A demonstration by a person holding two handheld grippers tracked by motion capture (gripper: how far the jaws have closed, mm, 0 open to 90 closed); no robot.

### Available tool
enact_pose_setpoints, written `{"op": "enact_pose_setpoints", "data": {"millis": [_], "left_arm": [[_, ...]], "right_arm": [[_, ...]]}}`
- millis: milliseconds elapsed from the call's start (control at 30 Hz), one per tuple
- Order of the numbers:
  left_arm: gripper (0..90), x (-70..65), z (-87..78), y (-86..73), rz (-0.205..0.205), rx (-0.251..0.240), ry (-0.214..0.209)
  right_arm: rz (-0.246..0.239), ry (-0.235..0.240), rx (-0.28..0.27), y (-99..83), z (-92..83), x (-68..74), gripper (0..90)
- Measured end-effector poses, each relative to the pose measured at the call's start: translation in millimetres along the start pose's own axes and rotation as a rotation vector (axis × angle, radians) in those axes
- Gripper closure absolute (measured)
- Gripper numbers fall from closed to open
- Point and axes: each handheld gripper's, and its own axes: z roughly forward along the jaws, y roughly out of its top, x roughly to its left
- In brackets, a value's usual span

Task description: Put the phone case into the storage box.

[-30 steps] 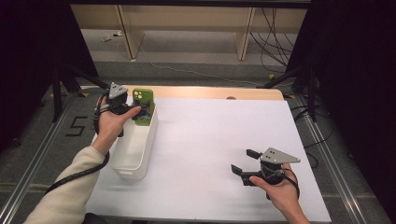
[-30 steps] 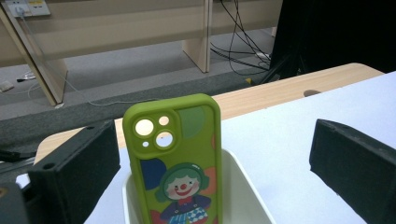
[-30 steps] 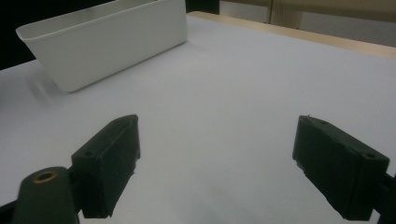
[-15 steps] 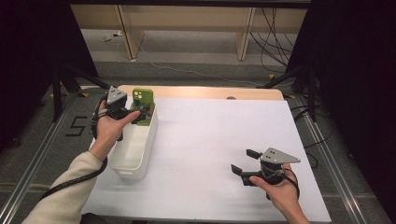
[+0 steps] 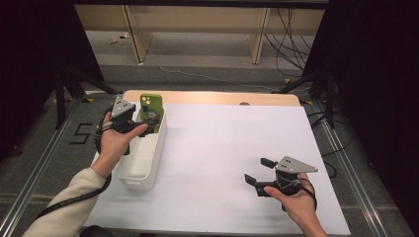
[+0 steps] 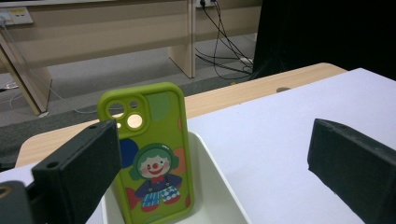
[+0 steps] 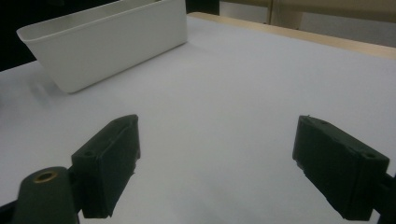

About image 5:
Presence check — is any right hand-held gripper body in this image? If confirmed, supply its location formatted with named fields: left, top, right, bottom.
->
left=255, top=155, right=319, bottom=198

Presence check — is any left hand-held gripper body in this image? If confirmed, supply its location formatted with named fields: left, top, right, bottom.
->
left=104, top=96, right=149, bottom=135

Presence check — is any green patterned phone case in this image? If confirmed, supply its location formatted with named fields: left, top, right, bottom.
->
left=137, top=93, right=165, bottom=134

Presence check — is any white plastic storage box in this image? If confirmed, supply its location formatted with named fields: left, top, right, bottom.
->
left=115, top=103, right=168, bottom=192

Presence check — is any person's right hand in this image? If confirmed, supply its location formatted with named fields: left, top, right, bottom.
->
left=263, top=172, right=318, bottom=229

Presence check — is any person's left hand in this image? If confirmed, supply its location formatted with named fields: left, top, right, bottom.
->
left=90, top=122, right=150, bottom=179

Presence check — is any black tripod stand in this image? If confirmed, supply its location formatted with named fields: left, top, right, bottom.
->
left=53, top=65, right=125, bottom=130
left=271, top=68, right=337, bottom=129

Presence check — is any light wooden table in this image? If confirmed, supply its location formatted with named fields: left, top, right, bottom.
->
left=122, top=89, right=301, bottom=107

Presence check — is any black curtain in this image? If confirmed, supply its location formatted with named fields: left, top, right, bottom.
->
left=302, top=0, right=419, bottom=228
left=0, top=0, right=105, bottom=160

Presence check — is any beige wooden desk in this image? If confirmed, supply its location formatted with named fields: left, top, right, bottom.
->
left=74, top=3, right=327, bottom=65

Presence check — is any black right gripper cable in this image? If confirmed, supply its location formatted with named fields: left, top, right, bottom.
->
left=281, top=177, right=318, bottom=212

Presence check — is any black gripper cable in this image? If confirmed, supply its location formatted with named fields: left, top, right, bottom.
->
left=281, top=177, right=318, bottom=212
left=35, top=106, right=115, bottom=221

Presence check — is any black floor cable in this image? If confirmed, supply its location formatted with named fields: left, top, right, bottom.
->
left=307, top=110, right=354, bottom=179

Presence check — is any aluminium floor rail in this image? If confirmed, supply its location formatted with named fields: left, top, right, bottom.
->
left=311, top=99, right=390, bottom=237
left=0, top=98, right=84, bottom=237

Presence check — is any thin white floor cable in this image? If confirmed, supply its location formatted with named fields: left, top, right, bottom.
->
left=146, top=45, right=312, bottom=93

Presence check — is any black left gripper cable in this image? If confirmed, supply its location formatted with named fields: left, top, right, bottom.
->
left=35, top=106, right=115, bottom=221

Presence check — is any bundle of black hanging cables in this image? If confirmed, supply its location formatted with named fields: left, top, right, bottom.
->
left=265, top=8, right=312, bottom=79

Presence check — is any black frame bar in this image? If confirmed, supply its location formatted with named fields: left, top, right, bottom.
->
left=73, top=0, right=330, bottom=10

